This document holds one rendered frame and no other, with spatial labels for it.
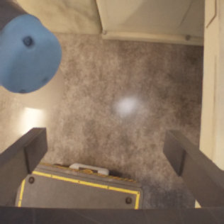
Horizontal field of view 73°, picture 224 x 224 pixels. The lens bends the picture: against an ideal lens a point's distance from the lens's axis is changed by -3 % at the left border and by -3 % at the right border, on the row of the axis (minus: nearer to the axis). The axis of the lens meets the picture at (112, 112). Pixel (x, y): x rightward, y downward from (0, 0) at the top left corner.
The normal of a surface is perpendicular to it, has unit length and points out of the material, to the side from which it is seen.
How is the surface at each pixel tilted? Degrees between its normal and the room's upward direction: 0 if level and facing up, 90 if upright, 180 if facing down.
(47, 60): 90
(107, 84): 0
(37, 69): 90
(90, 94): 0
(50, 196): 0
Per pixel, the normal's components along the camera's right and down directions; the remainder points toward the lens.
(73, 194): -0.10, -0.13
